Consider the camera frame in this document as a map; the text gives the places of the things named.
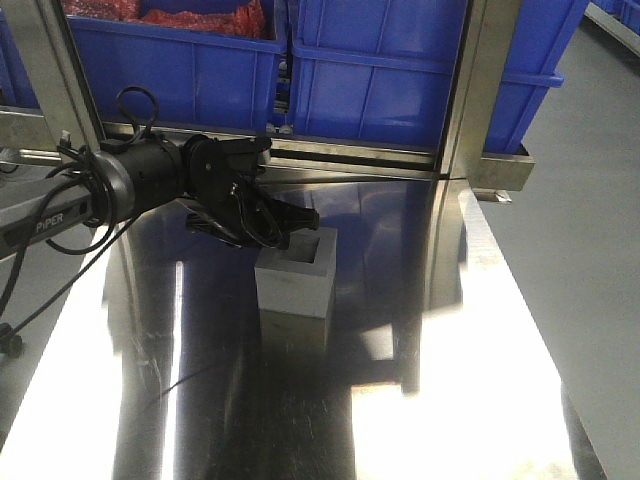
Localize red mesh bag contents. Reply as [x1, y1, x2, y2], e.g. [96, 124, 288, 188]
[62, 1, 268, 39]

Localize blue plastic bin right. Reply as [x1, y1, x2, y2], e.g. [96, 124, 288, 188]
[288, 1, 586, 154]

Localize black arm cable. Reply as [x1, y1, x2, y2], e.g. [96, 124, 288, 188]
[0, 85, 161, 346]

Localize gray square hollow base block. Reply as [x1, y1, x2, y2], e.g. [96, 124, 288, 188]
[254, 227, 338, 318]

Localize stainless steel rack frame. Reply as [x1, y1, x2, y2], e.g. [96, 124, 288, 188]
[0, 0, 536, 236]

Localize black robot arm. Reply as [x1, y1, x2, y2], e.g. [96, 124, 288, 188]
[1, 135, 320, 257]

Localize blue plastic bin with red contents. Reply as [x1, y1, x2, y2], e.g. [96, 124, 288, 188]
[68, 1, 287, 131]

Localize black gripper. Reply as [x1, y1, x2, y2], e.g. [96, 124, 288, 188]
[181, 134, 320, 248]

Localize black caster wheel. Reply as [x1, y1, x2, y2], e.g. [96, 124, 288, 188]
[0, 323, 24, 358]

